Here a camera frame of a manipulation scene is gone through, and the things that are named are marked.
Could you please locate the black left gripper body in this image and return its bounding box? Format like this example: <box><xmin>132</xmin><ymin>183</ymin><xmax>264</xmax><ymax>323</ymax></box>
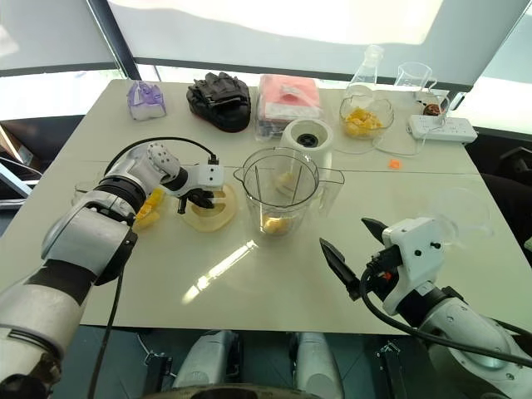
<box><xmin>179</xmin><ymin>186</ymin><xmax>216</xmax><ymax>208</ymax></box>

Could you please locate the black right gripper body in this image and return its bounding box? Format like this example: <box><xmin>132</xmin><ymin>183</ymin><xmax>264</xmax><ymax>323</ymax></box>
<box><xmin>359</xmin><ymin>244</ymin><xmax>403</xmax><ymax>301</ymax></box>

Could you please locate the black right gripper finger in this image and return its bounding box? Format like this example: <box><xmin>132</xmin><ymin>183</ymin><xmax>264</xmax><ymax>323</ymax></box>
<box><xmin>361</xmin><ymin>216</ymin><xmax>388</xmax><ymax>243</ymax></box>
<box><xmin>318</xmin><ymin>237</ymin><xmax>362</xmax><ymax>302</ymax></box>

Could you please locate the cream blender lid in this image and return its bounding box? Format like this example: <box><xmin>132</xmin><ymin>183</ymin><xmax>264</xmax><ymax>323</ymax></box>
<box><xmin>179</xmin><ymin>182</ymin><xmax>240</xmax><ymax>232</ymax></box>

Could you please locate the wavy-rimmed glass bowl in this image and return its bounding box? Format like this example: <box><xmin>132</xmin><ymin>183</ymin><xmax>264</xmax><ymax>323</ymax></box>
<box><xmin>73</xmin><ymin>180</ymin><xmax>168</xmax><ymax>233</ymax></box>
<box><xmin>338</xmin><ymin>96</ymin><xmax>396</xmax><ymax>140</ymax></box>

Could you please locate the clear blender jug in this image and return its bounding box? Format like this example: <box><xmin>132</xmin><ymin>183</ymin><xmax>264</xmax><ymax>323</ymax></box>
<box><xmin>233</xmin><ymin>148</ymin><xmax>347</xmax><ymax>239</ymax></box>

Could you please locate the black gloves bundle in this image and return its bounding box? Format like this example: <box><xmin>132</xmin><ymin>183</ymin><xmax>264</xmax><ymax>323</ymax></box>
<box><xmin>186</xmin><ymin>71</ymin><xmax>252</xmax><ymax>134</ymax></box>

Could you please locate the silver rounded robot leg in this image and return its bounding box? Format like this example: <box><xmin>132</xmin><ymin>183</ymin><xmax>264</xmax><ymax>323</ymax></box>
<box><xmin>289</xmin><ymin>331</ymin><xmax>345</xmax><ymax>399</ymax></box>
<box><xmin>171</xmin><ymin>329</ymin><xmax>243</xmax><ymax>392</ymax></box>

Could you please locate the purple and white pouch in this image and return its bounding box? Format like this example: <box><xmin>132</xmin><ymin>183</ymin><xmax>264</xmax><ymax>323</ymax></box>
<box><xmin>126</xmin><ymin>81</ymin><xmax>167</xmax><ymax>122</ymax></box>

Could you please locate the white blender base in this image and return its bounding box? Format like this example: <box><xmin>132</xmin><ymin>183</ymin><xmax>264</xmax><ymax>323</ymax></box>
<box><xmin>278</xmin><ymin>118</ymin><xmax>335</xmax><ymax>158</ymax></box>

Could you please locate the white power strip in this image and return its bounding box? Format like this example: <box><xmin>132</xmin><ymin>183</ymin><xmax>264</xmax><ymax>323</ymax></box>
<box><xmin>406</xmin><ymin>114</ymin><xmax>479</xmax><ymax>143</ymax></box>

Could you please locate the pink cloth package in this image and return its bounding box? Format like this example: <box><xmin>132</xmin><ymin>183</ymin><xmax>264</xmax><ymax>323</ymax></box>
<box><xmin>254</xmin><ymin>74</ymin><xmax>323</xmax><ymax>140</ymax></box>

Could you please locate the black chair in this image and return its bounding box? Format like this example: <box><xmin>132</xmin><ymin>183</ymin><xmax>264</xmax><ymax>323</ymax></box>
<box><xmin>464</xmin><ymin>135</ymin><xmax>532</xmax><ymax>253</ymax></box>

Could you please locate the glass conical flask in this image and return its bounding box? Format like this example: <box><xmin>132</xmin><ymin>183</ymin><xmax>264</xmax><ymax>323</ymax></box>
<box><xmin>347</xmin><ymin>44</ymin><xmax>386</xmax><ymax>99</ymax></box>

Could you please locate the glass beaker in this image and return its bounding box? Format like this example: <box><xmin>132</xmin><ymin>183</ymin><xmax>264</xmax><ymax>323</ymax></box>
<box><xmin>395</xmin><ymin>62</ymin><xmax>438</xmax><ymax>100</ymax></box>

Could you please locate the wide white roller blind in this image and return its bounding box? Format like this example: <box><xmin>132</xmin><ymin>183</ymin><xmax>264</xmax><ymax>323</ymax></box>
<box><xmin>106</xmin><ymin>0</ymin><xmax>532</xmax><ymax>93</ymax></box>

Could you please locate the narrow white roller blind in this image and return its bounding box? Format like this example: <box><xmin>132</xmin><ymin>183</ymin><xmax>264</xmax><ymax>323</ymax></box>
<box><xmin>0</xmin><ymin>0</ymin><xmax>121</xmax><ymax>79</ymax></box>

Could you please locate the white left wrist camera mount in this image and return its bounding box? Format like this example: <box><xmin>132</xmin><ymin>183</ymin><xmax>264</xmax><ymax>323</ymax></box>
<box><xmin>195</xmin><ymin>164</ymin><xmax>226</xmax><ymax>197</ymax></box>

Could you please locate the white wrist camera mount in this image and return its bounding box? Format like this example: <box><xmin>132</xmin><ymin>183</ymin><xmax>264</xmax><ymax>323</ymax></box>
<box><xmin>195</xmin><ymin>164</ymin><xmax>226</xmax><ymax>197</ymax></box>
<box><xmin>381</xmin><ymin>216</ymin><xmax>446</xmax><ymax>318</ymax></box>

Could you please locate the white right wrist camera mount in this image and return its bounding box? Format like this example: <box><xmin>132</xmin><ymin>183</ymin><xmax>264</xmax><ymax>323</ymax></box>
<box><xmin>381</xmin><ymin>216</ymin><xmax>446</xmax><ymax>318</ymax></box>

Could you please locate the black metal table bracket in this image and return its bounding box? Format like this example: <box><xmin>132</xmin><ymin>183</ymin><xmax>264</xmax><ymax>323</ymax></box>
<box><xmin>142</xmin><ymin>352</ymin><xmax>174</xmax><ymax>392</ymax></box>
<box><xmin>375</xmin><ymin>340</ymin><xmax>413</xmax><ymax>399</ymax></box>

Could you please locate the grey metal frame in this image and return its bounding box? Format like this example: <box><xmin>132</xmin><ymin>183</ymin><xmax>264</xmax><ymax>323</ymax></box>
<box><xmin>0</xmin><ymin>123</ymin><xmax>43</xmax><ymax>214</ymax></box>

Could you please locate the black window post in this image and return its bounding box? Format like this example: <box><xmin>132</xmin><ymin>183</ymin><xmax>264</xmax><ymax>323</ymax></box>
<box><xmin>86</xmin><ymin>0</ymin><xmax>142</xmax><ymax>82</ymax></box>

